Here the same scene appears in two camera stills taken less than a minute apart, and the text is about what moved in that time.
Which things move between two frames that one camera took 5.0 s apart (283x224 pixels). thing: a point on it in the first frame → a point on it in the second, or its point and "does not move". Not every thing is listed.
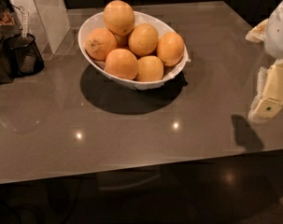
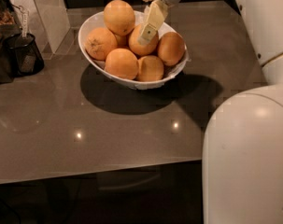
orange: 120,18 does not move
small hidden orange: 122,41 does not move
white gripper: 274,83 → 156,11
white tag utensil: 24,21 does not move
